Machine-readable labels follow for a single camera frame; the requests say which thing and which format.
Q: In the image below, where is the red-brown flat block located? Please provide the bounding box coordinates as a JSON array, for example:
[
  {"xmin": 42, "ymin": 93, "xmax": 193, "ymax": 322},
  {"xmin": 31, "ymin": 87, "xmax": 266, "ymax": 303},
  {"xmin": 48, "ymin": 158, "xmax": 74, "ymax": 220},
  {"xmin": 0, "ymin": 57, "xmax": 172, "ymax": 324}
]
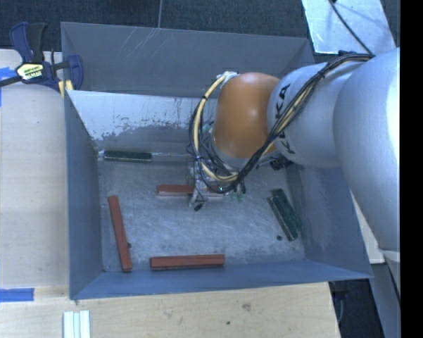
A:
[
  {"xmin": 156, "ymin": 183, "xmax": 224, "ymax": 198},
  {"xmin": 149, "ymin": 253, "xmax": 227, "ymax": 271},
  {"xmin": 107, "ymin": 194, "xmax": 134, "ymax": 273}
]

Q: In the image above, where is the grey metal bin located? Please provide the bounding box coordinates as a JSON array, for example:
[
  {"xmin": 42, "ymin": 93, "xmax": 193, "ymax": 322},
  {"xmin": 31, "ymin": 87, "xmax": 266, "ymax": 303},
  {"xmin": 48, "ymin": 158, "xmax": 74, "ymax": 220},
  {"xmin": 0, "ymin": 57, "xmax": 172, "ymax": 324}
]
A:
[{"xmin": 60, "ymin": 21, "xmax": 374, "ymax": 301}]

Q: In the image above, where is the dark green flat block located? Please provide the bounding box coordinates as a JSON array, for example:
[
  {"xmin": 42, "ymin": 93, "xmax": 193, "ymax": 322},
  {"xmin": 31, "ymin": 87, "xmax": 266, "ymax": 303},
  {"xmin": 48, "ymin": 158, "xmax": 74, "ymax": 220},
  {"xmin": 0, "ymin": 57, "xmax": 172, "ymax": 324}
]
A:
[
  {"xmin": 267, "ymin": 187, "xmax": 303, "ymax": 243},
  {"xmin": 103, "ymin": 149, "xmax": 153, "ymax": 163}
]

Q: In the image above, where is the pale wood board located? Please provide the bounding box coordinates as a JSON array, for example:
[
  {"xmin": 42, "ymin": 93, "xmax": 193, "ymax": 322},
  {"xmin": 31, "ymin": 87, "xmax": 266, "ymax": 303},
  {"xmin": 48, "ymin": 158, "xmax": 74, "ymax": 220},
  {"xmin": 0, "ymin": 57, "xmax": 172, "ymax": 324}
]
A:
[{"xmin": 0, "ymin": 82, "xmax": 71, "ymax": 290}]

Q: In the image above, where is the black cylinder on white bracket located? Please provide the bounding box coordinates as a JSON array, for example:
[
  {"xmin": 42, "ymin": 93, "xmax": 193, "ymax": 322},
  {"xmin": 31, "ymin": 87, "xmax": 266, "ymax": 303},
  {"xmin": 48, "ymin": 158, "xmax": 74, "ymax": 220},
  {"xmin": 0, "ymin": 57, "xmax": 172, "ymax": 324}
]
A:
[{"xmin": 269, "ymin": 156, "xmax": 293, "ymax": 171}]

